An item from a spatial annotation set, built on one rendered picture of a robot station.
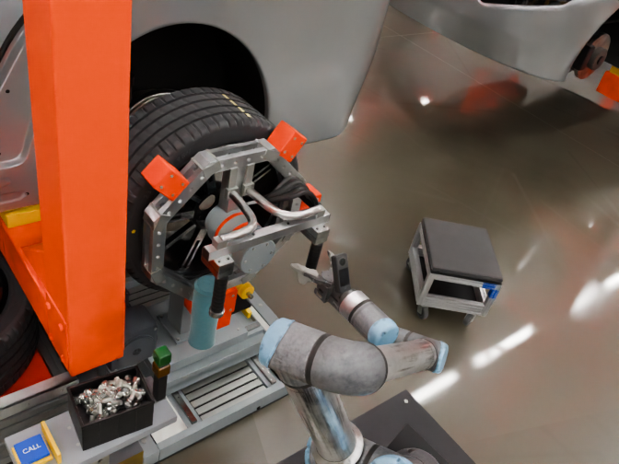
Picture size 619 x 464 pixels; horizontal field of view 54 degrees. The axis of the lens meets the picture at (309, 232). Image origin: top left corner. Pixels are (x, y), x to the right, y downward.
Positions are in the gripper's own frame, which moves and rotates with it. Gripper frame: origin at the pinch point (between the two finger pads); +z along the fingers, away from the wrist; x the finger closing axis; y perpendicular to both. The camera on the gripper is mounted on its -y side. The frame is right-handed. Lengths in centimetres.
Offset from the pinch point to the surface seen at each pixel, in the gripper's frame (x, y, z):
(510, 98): 385, 83, 161
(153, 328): -36, 44, 29
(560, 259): 216, 83, -1
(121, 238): -56, -16, 13
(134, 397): -59, 28, -3
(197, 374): -21, 69, 21
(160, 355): -51, 17, -2
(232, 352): -4, 68, 23
